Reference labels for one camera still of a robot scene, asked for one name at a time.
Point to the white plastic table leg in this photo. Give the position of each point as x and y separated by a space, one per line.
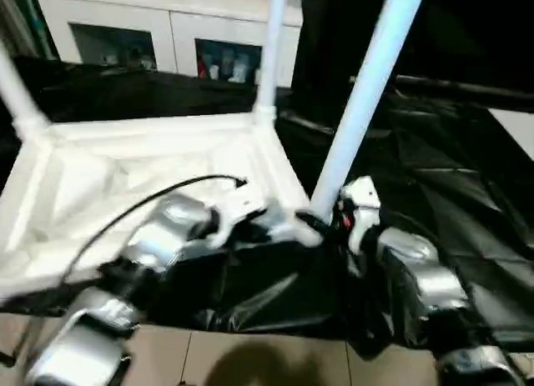
273 48
21 98
367 90

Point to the white plastic table top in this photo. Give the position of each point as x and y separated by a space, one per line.
104 173

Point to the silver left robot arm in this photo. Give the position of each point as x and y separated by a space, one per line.
167 232

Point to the black shiny mat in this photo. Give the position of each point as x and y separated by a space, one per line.
271 286

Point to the long dark tube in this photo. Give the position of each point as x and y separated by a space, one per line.
459 86

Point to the white flat item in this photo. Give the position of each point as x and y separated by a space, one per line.
515 131

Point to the white cabinet with glass doors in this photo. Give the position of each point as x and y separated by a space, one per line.
167 15

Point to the grey curtain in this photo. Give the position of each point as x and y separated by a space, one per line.
16 23

